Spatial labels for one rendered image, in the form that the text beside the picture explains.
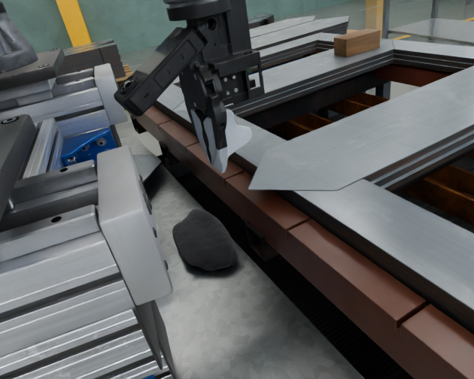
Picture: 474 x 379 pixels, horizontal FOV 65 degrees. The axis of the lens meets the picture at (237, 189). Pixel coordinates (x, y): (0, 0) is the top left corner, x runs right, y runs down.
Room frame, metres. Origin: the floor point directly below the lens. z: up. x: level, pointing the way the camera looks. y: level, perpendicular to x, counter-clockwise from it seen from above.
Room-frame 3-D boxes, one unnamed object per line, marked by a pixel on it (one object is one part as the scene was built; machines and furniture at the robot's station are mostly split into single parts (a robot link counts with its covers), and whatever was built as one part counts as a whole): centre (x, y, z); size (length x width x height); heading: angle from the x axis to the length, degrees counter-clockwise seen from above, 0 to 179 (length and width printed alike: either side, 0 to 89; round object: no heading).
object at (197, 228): (0.57, 0.08, 0.70); 0.20 x 0.10 x 0.03; 17
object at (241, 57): (0.47, 0.00, 1.04); 0.09 x 0.08 x 0.12; 115
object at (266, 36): (1.67, -0.22, 0.82); 0.80 x 0.40 x 0.06; 113
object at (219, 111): (0.44, 0.01, 0.98); 0.05 x 0.02 x 0.09; 25
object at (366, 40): (1.12, -0.43, 0.87); 0.12 x 0.06 x 0.05; 108
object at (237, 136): (0.45, -0.01, 0.94); 0.06 x 0.03 x 0.09; 115
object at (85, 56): (4.96, 1.65, 0.26); 1.20 x 0.80 x 0.53; 105
